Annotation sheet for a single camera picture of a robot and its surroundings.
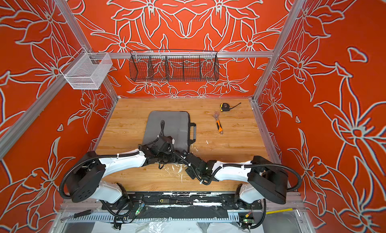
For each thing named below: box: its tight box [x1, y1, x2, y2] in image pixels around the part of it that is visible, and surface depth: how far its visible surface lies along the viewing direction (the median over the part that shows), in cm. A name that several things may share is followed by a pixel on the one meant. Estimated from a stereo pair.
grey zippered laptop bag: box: [142, 110, 197, 152], surface depth 102 cm
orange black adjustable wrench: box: [212, 110, 224, 136], surface depth 105 cm
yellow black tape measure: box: [219, 102, 242, 112], surface depth 112 cm
